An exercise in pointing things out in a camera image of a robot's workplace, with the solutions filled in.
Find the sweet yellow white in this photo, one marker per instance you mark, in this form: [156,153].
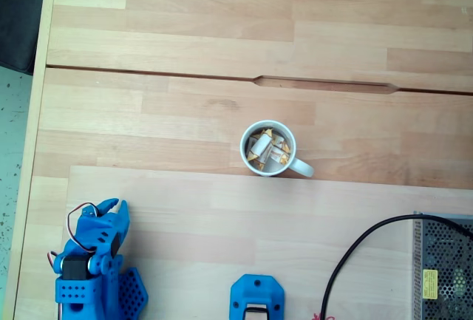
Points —
[284,142]
[255,161]
[267,133]
[277,153]
[260,146]

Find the blue printed base block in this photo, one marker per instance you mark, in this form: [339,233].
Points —
[258,288]

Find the white mug black lettering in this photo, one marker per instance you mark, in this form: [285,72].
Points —
[301,166]

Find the black upholstered seat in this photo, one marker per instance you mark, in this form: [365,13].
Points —
[18,13]

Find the pale wooden board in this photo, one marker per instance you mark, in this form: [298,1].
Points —
[221,224]

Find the metal mesh power supply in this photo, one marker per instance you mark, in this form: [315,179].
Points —
[443,253]

